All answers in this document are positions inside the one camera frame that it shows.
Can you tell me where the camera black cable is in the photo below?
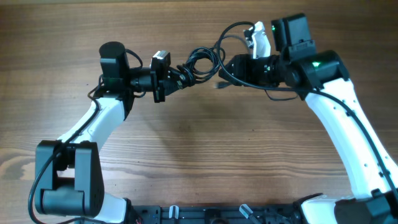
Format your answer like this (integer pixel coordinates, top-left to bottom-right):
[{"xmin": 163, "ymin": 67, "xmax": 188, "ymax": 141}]
[
  {"xmin": 27, "ymin": 74, "xmax": 105, "ymax": 224},
  {"xmin": 216, "ymin": 21, "xmax": 398, "ymax": 200}
]

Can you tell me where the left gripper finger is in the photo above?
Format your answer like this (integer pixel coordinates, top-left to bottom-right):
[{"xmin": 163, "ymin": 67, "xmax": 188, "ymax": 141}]
[
  {"xmin": 169, "ymin": 68, "xmax": 190, "ymax": 82},
  {"xmin": 164, "ymin": 81, "xmax": 183, "ymax": 96}
]

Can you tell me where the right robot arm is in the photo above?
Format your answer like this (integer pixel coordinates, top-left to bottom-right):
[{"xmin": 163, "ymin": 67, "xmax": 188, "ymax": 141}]
[{"xmin": 219, "ymin": 13, "xmax": 397, "ymax": 223}]

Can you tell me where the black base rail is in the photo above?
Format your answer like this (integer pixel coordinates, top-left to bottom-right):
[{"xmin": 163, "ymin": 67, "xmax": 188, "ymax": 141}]
[{"xmin": 125, "ymin": 204, "xmax": 304, "ymax": 224}]

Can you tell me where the left camera black cable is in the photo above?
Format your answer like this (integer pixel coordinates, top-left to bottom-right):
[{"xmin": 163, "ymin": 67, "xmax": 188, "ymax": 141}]
[{"xmin": 27, "ymin": 74, "xmax": 105, "ymax": 224}]

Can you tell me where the right camera black cable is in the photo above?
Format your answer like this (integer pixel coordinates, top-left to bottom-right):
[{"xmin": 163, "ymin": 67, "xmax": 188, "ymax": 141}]
[{"xmin": 216, "ymin": 21, "xmax": 398, "ymax": 200}]

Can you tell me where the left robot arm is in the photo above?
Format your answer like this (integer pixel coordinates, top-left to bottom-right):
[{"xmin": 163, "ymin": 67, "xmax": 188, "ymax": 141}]
[{"xmin": 27, "ymin": 42, "xmax": 186, "ymax": 223}]

